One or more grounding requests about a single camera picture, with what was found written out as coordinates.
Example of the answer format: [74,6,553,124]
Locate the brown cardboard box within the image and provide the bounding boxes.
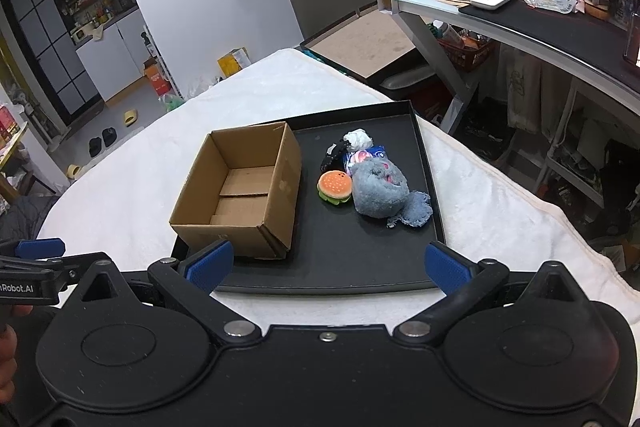
[169,121,302,260]

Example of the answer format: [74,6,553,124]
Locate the grey fluffy plush toy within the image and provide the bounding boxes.
[352,157,434,229]

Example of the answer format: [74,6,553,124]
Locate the hamburger plush toy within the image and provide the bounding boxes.
[317,170,352,205]

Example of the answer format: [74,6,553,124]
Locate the black white-stitched fabric pouch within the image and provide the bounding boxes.
[320,140,349,173]

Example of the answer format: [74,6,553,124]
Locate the blue tissue packet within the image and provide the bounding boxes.
[344,145,386,172]

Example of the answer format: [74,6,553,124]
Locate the white soft ball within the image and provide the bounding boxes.
[343,129,374,153]

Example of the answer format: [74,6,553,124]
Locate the person's left hand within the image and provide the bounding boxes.
[0,324,29,405]

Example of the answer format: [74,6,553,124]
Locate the black shallow tray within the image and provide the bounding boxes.
[174,102,445,295]

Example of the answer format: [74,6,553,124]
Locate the black slippers pair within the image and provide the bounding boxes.
[88,127,117,158]

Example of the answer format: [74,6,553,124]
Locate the yellow slipper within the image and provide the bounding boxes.
[124,109,138,128]

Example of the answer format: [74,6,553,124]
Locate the white kitchen cabinet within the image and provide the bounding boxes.
[76,9,150,102]

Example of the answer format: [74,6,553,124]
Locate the orange bag on floor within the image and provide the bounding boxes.
[144,61,171,98]

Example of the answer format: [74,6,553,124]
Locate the yellow cardboard box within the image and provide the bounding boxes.
[217,46,252,78]

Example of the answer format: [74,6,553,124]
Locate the red plastic basket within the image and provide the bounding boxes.
[437,39,497,72]

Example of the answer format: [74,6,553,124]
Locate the grey desk with legs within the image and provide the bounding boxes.
[378,0,639,134]

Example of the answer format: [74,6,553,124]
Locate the brown board black frame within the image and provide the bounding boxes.
[299,3,432,87]

